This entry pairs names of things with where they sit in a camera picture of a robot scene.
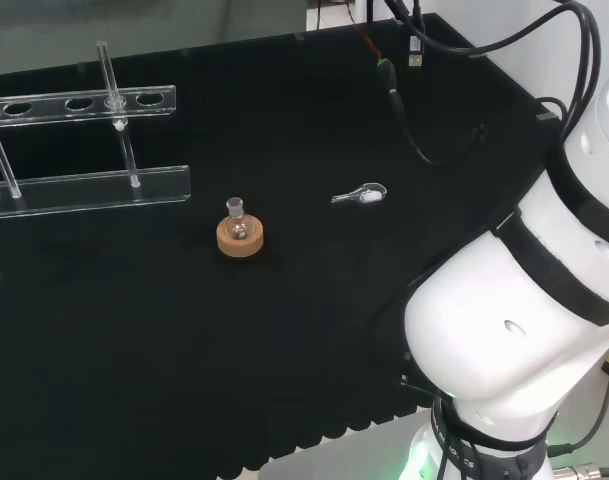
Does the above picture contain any clear round-bottom flask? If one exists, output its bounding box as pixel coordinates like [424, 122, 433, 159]
[223, 196, 251, 242]

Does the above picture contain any thin black cable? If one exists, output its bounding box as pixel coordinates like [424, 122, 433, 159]
[547, 344, 609, 457]

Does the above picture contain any black bench cloth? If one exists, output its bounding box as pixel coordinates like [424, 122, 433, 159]
[0, 12, 568, 480]

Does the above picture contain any brown cork ring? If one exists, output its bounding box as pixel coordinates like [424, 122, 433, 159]
[215, 214, 265, 259]

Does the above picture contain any black cable with green plug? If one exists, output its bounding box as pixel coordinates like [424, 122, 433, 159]
[376, 58, 488, 167]

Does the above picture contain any thin orange cable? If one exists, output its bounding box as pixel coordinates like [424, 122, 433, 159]
[344, 0, 386, 64]

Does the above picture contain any clear funnel stand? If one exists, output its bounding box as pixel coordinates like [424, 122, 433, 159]
[0, 40, 192, 221]

